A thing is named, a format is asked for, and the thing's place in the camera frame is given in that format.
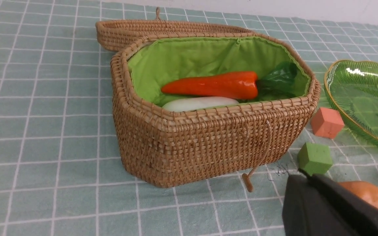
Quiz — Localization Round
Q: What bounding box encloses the woven wicker basket green lining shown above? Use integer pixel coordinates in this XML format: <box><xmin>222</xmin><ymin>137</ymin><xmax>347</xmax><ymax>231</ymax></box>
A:
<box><xmin>110</xmin><ymin>31</ymin><xmax>322</xmax><ymax>188</ymax></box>

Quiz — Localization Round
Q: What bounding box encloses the brown potato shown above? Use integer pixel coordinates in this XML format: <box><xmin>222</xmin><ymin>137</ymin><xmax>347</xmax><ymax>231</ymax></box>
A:
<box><xmin>338</xmin><ymin>181</ymin><xmax>378</xmax><ymax>209</ymax></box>

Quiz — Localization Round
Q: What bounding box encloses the woven wicker basket lid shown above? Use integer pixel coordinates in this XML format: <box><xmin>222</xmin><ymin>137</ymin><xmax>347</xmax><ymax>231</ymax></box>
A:
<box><xmin>95</xmin><ymin>7</ymin><xmax>254</xmax><ymax>52</ymax></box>

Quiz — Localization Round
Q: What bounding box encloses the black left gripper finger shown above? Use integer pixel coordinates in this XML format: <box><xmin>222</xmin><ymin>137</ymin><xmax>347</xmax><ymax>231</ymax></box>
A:
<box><xmin>282</xmin><ymin>169</ymin><xmax>378</xmax><ymax>236</ymax></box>

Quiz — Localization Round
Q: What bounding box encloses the green glass leaf plate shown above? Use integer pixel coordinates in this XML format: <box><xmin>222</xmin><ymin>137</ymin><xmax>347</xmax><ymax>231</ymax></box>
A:
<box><xmin>324</xmin><ymin>60</ymin><xmax>378</xmax><ymax>147</ymax></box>

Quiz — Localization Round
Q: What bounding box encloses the orange carrot with green leaves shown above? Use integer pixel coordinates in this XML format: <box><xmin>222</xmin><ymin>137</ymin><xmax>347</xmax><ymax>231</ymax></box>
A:
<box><xmin>161</xmin><ymin>62</ymin><xmax>298</xmax><ymax>101</ymax></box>

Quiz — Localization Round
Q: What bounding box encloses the green foam cube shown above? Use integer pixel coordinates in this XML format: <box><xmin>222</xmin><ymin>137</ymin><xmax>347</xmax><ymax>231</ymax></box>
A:
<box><xmin>297</xmin><ymin>142</ymin><xmax>333</xmax><ymax>175</ymax></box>

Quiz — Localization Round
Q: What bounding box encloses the white radish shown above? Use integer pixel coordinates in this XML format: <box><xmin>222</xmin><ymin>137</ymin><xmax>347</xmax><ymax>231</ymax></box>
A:
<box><xmin>162</xmin><ymin>96</ymin><xmax>239</xmax><ymax>112</ymax></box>

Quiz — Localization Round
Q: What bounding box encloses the orange foam cube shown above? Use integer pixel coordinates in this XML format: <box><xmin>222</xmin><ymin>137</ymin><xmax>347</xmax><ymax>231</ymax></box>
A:
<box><xmin>310</xmin><ymin>107</ymin><xmax>345</xmax><ymax>139</ymax></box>

